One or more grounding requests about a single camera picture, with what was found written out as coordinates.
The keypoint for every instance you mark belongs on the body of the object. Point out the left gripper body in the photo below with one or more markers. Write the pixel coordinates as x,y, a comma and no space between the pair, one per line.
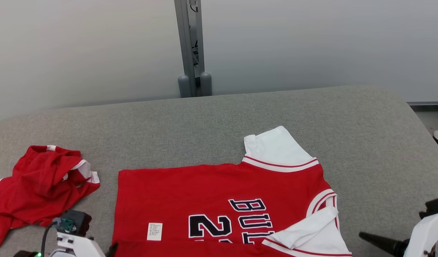
78,248

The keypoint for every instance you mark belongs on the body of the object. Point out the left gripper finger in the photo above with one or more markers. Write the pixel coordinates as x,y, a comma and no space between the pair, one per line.
112,251

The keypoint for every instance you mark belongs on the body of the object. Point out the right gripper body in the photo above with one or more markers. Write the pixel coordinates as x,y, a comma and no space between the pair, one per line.
426,235

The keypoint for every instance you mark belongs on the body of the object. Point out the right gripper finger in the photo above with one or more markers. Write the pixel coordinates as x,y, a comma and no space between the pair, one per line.
386,243

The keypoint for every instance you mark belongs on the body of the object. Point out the red shorts with white trim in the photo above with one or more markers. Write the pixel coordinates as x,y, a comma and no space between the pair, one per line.
33,192

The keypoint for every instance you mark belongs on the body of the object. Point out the red jersey with white sleeves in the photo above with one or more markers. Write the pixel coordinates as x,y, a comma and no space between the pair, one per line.
190,192

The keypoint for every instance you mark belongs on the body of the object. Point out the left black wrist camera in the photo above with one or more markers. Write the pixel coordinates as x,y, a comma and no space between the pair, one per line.
81,218

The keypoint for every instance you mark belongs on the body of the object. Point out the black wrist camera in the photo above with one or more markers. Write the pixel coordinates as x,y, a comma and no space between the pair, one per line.
434,207
81,218

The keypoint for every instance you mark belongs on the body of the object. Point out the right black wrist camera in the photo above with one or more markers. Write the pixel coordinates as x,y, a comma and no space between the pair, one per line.
434,207

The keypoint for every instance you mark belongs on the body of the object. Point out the grey cylindrical post foot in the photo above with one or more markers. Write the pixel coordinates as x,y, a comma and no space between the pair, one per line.
184,87
205,85

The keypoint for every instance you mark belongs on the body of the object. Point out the grey metal partition post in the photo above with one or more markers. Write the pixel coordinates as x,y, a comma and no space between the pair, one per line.
186,35

